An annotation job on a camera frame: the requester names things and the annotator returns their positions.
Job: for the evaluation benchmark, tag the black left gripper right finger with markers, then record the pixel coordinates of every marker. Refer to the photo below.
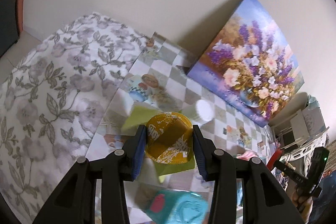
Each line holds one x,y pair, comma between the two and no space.
264,200

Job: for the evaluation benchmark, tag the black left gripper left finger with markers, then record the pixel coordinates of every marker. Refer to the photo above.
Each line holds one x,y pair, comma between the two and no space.
73,200

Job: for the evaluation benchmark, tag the lime green cloth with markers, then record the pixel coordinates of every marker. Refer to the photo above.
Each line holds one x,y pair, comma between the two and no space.
140,115

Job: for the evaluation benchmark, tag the pink white fluffy cloth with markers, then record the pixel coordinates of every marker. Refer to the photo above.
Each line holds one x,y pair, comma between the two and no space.
248,154

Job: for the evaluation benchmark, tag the white shelf unit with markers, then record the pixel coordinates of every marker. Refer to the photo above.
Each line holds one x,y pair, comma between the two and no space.
298,135

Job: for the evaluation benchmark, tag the teal plastic container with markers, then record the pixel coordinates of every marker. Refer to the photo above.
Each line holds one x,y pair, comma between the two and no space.
169,206

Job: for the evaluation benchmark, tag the grey floral cloth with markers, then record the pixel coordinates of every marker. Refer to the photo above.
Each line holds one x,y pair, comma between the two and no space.
53,101

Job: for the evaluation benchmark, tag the white green pill bottle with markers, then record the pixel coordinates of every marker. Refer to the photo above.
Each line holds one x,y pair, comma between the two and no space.
201,112

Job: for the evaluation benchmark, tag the floral canvas painting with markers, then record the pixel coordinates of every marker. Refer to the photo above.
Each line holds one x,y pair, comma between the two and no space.
250,65

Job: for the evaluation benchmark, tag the checkered patterned tablecloth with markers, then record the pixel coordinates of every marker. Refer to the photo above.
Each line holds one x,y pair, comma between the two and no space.
158,82

